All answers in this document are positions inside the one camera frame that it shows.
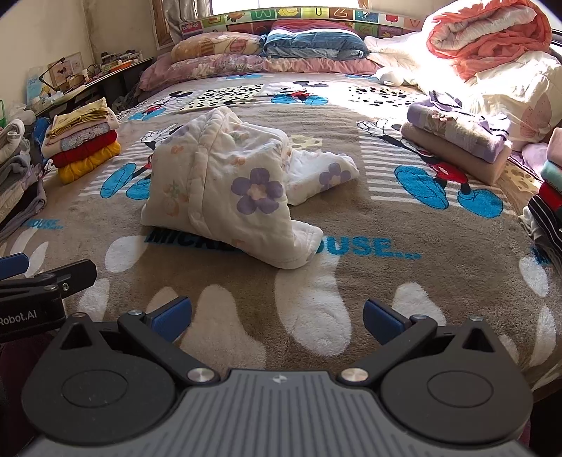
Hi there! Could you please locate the pale yellow folded garment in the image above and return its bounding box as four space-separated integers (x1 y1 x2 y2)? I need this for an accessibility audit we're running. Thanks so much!
52 97 110 133

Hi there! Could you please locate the yellow folded sweater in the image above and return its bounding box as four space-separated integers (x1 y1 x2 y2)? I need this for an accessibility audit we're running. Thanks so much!
57 141 122 184

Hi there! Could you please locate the cartoon printed blanket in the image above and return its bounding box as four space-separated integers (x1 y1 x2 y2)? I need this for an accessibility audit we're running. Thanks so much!
0 70 562 396

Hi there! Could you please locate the white plush toy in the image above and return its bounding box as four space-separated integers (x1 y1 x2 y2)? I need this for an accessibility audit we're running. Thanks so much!
375 66 416 87

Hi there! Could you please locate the blue folded quilt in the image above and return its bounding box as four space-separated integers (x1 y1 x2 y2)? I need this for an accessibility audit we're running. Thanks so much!
259 20 370 60

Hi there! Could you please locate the cream folded garment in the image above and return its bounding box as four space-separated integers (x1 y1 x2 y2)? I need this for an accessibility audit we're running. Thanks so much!
43 110 120 156

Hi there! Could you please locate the white floral padded garment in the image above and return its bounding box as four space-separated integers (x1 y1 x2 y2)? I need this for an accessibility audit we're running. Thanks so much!
140 105 361 270

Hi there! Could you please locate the stack of colourful folded clothes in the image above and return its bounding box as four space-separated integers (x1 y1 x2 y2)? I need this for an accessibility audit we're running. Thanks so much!
518 127 562 264

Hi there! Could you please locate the yellow cartoon pillow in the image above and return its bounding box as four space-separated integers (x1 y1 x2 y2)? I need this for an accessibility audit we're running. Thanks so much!
170 33 266 63

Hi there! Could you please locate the black desk lamp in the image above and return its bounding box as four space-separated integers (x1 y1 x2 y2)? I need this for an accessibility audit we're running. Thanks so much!
39 57 66 89

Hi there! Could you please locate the long pink floral pillow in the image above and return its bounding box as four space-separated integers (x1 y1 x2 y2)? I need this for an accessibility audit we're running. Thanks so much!
138 53 383 92

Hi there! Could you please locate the white picture board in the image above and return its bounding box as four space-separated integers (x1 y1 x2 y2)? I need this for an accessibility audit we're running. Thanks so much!
47 52 84 86

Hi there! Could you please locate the white quilt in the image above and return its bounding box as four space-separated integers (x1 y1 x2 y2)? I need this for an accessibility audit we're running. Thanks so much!
364 34 562 152

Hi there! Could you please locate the orange rolled quilt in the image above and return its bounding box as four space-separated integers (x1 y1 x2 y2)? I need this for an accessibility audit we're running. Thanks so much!
426 0 553 82

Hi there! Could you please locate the colourful alphabet play mat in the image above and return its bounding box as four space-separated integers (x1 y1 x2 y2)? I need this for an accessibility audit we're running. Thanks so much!
179 5 433 42

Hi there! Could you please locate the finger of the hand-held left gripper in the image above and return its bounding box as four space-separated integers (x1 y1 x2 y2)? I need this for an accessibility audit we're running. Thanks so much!
0 254 31 280
0 259 98 300

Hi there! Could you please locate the pile of grey clothes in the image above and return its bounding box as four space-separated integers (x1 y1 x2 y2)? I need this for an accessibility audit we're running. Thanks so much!
0 118 47 240

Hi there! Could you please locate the grey curtain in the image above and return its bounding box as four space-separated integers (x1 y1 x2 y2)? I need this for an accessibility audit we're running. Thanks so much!
156 0 216 49

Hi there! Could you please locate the blue bag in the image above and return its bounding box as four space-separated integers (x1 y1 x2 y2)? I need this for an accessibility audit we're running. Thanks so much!
33 116 53 150

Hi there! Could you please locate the white plastic bag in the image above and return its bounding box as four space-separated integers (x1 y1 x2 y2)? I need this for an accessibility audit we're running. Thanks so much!
6 102 36 124

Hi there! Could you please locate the lavender printed folded garment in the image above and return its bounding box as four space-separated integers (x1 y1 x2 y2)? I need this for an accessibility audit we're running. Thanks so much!
59 123 111 150

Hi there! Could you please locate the window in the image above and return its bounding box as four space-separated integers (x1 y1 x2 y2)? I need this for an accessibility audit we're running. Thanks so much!
211 0 370 10

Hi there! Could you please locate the purple folded garment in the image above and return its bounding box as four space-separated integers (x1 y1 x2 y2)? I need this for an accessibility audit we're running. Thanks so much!
406 90 512 163

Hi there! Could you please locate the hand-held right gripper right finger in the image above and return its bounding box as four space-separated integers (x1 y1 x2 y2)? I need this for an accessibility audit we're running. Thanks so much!
337 299 505 387

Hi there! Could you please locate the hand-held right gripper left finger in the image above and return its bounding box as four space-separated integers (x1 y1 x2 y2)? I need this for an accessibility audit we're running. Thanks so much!
55 295 221 388

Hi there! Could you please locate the blue white packet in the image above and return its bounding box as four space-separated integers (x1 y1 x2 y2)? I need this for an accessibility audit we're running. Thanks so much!
26 66 45 104

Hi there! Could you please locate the black desk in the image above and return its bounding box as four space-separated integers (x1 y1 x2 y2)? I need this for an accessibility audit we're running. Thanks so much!
33 55 154 119

